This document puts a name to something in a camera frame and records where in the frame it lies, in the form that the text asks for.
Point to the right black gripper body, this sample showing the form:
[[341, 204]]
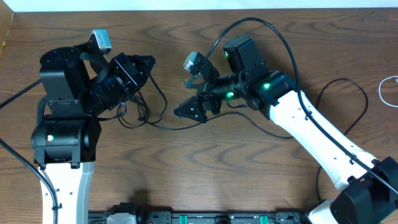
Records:
[[220, 84]]

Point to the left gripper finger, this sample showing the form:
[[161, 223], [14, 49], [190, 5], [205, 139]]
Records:
[[141, 75], [144, 60]]

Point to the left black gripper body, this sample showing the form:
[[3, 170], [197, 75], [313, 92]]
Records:
[[123, 73]]

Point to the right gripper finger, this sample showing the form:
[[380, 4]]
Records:
[[190, 83], [193, 109]]

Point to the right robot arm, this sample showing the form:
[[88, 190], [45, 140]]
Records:
[[367, 187]]

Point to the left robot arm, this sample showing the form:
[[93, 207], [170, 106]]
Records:
[[80, 85]]

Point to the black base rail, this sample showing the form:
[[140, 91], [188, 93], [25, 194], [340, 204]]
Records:
[[127, 212]]

